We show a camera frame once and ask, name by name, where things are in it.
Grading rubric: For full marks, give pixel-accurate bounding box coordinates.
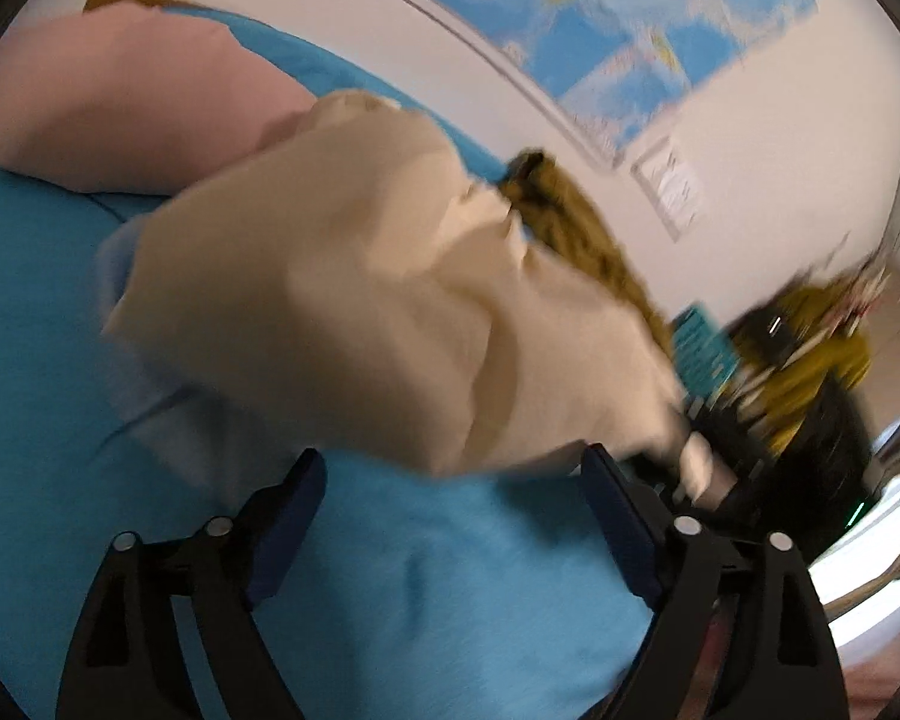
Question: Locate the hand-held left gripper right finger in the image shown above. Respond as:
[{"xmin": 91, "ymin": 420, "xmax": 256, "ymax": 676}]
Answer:
[{"xmin": 581, "ymin": 442, "xmax": 848, "ymax": 720}]

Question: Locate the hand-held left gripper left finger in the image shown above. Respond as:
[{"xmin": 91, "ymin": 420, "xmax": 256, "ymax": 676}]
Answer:
[{"xmin": 55, "ymin": 448, "xmax": 329, "ymax": 720}]

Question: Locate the cream garment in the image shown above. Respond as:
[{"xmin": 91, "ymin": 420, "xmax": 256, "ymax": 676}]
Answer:
[{"xmin": 101, "ymin": 90, "xmax": 736, "ymax": 503}]

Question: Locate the mustard yellow cloth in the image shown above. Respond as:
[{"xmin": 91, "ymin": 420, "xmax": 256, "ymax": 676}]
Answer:
[{"xmin": 727, "ymin": 281, "xmax": 875, "ymax": 455}]

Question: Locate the blue bed sheet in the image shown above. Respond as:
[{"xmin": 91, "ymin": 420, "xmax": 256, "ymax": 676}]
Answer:
[{"xmin": 0, "ymin": 7, "xmax": 661, "ymax": 720}]

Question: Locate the olive cloth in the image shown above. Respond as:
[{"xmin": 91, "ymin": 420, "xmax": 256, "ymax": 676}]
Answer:
[{"xmin": 499, "ymin": 150, "xmax": 680, "ymax": 361}]

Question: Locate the white paper sheet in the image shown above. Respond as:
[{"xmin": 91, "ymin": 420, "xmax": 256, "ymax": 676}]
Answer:
[{"xmin": 630, "ymin": 136, "xmax": 706, "ymax": 241}]

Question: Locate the pink pillow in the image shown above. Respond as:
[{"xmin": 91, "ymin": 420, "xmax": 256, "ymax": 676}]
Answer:
[{"xmin": 0, "ymin": 11, "xmax": 320, "ymax": 196}]

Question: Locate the colourful wall map poster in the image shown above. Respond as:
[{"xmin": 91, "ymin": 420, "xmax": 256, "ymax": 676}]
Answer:
[{"xmin": 322, "ymin": 0, "xmax": 818, "ymax": 166}]

